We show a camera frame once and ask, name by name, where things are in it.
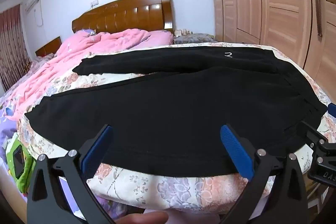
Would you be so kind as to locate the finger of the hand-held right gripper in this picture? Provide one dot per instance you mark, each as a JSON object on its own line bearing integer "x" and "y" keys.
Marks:
{"x": 332, "y": 110}
{"x": 313, "y": 136}

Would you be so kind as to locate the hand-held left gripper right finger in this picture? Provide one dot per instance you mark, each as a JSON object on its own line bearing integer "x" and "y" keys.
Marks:
{"x": 236, "y": 150}

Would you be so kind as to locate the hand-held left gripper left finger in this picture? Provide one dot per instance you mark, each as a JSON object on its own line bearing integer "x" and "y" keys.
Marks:
{"x": 97, "y": 148}

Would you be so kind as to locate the black pants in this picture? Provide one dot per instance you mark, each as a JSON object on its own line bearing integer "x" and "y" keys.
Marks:
{"x": 170, "y": 108}

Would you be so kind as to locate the person's left hand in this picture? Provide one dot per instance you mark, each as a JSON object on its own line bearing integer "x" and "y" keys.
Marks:
{"x": 144, "y": 220}

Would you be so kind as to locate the floral quilt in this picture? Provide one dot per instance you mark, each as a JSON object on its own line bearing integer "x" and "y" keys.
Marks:
{"x": 183, "y": 190}

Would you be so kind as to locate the green cartoon mat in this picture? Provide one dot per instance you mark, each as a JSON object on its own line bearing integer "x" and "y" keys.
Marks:
{"x": 26, "y": 182}

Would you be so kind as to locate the black phone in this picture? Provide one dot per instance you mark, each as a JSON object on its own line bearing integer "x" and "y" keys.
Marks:
{"x": 18, "y": 163}

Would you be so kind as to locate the purple duvet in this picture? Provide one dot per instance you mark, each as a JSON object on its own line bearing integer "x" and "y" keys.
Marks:
{"x": 8, "y": 132}

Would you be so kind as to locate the pink duvet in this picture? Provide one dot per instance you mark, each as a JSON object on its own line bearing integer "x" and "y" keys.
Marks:
{"x": 92, "y": 45}

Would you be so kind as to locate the pale floral bedspread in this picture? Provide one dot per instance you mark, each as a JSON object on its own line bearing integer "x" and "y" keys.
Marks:
{"x": 39, "y": 61}

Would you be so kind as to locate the wooden wardrobe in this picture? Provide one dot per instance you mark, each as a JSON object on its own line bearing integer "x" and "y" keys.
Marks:
{"x": 283, "y": 16}

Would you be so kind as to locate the small wooden headboard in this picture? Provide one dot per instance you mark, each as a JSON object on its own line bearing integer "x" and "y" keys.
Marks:
{"x": 51, "y": 47}

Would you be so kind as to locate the purple pillow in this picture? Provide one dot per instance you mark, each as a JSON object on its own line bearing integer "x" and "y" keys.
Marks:
{"x": 88, "y": 31}

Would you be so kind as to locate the cloth-covered nightstand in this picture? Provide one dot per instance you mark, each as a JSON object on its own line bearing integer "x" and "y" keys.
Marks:
{"x": 194, "y": 38}

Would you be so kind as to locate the patterned brown curtain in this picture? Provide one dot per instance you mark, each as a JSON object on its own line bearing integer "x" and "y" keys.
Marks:
{"x": 11, "y": 43}

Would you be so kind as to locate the large wooden headboard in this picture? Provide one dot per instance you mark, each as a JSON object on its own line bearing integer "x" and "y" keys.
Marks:
{"x": 131, "y": 14}

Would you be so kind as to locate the white air conditioner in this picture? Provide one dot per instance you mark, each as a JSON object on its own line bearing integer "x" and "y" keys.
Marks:
{"x": 32, "y": 1}

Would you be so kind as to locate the white wall socket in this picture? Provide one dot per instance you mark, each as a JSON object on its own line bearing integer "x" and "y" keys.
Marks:
{"x": 94, "y": 3}

